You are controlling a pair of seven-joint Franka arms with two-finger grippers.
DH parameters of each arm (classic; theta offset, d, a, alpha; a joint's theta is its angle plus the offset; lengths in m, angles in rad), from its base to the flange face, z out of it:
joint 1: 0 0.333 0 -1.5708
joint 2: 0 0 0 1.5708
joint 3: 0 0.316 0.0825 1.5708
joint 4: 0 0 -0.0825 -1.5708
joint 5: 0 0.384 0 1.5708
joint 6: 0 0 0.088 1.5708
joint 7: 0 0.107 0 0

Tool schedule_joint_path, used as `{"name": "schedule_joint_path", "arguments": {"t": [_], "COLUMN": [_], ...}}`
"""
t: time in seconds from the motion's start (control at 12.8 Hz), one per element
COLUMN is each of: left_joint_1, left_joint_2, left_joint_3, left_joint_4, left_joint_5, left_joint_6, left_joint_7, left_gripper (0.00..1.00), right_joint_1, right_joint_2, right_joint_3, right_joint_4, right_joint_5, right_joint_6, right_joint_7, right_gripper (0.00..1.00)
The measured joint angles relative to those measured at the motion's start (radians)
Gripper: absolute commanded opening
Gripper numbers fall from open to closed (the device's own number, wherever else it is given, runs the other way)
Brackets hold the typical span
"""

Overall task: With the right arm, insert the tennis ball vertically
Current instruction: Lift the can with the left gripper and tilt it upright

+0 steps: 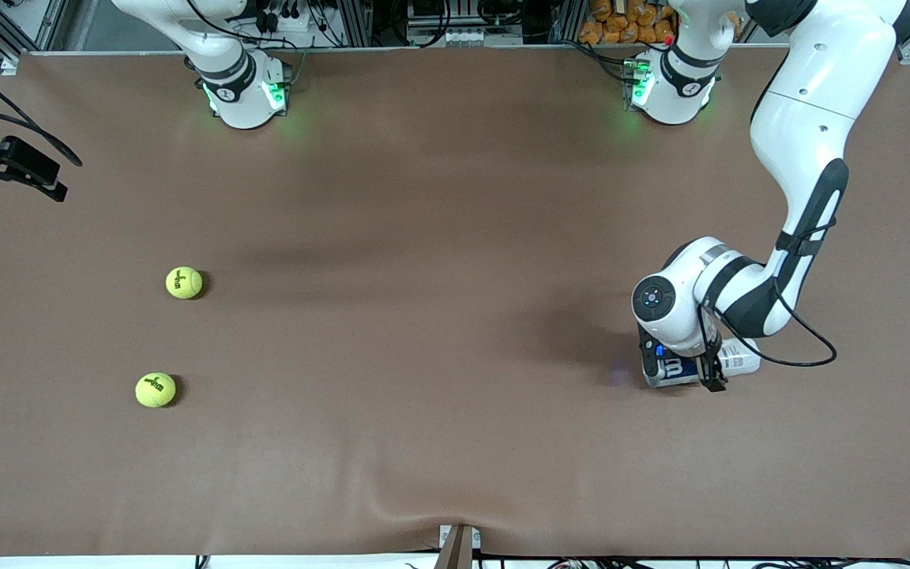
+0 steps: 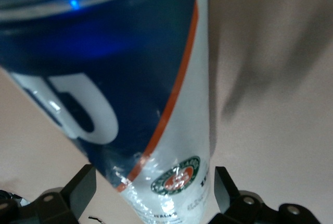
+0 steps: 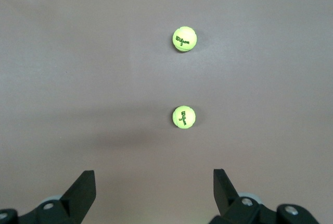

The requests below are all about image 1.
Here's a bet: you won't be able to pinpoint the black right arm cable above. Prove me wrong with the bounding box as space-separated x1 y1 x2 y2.
0 57 83 168

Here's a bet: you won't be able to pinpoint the metal bracket with brown post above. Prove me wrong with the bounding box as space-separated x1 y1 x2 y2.
438 524 482 569

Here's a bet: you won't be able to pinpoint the bag of orange items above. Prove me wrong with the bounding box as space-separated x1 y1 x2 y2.
579 0 681 46

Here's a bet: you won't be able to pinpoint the aluminium frame post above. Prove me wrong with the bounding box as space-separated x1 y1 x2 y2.
551 0 582 44
342 0 373 47

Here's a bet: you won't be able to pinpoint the yellow Wilson tennis ball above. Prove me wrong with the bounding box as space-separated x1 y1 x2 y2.
166 266 204 300
135 372 177 409

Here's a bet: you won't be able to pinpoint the blue white tennis ball can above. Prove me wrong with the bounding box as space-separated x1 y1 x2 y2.
649 338 762 390

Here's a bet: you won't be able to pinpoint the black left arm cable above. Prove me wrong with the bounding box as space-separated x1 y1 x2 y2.
708 221 839 369

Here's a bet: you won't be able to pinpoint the brown table mat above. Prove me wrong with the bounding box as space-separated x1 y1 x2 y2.
0 47 910 558

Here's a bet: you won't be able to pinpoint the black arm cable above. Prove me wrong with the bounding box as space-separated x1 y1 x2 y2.
0 57 83 168
708 221 839 369

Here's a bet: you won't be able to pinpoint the white power strip black plugs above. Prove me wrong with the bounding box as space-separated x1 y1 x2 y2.
254 0 322 34

